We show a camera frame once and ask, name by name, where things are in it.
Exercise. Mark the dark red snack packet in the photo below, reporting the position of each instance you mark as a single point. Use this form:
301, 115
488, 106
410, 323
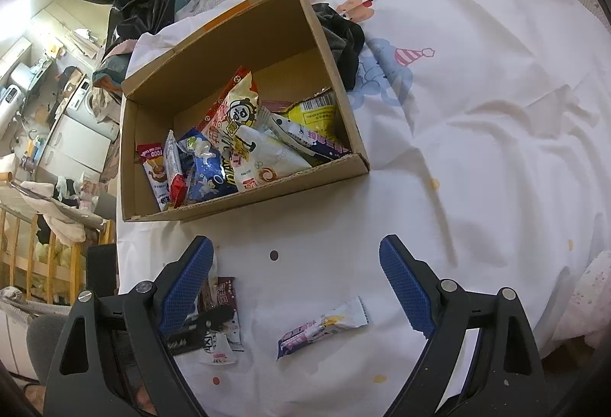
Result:
277, 105

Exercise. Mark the blue green lettered snack packet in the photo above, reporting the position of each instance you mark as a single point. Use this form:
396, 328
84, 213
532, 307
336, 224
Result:
210, 180

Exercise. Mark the pink floral blanket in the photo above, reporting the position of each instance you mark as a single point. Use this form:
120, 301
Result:
589, 302

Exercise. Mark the white cabinet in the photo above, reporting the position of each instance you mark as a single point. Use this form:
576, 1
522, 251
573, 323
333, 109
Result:
76, 147

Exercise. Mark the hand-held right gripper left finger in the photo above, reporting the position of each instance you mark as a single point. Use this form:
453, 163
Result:
186, 283

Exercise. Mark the teal orange cloth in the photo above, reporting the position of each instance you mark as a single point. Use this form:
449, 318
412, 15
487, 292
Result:
110, 75

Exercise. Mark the small white purple snack packet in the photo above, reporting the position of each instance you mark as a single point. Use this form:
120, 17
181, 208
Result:
320, 326
305, 138

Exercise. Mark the large white orange-edged snack bag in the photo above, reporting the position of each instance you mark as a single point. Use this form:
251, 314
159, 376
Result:
248, 145

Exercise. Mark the brown cardboard box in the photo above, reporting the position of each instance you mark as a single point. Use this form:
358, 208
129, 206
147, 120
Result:
191, 78

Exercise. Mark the white cartoon printed bedsheet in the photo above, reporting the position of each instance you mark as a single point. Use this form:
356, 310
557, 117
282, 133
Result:
477, 135

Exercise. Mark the small white red snack packet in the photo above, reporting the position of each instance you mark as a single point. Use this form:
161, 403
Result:
174, 173

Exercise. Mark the white washing machine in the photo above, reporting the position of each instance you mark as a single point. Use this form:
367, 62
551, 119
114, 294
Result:
81, 99

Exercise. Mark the brown stick snack packet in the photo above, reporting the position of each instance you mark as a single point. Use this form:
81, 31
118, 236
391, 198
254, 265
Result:
155, 178

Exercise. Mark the wooden railing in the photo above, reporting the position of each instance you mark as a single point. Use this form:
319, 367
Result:
43, 254

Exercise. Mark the white crumpled cloth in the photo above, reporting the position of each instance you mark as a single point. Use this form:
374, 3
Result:
57, 211

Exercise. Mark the yellow snack packet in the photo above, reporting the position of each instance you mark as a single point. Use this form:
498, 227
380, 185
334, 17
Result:
315, 116

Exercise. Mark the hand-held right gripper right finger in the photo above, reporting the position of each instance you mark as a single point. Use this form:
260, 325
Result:
408, 288

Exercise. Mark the black cloth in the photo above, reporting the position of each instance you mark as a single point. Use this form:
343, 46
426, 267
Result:
346, 44

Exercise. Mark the dark brown snack packet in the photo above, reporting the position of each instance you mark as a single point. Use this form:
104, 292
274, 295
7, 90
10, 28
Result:
222, 293

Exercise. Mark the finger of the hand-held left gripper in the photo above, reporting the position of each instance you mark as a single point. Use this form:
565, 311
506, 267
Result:
217, 319

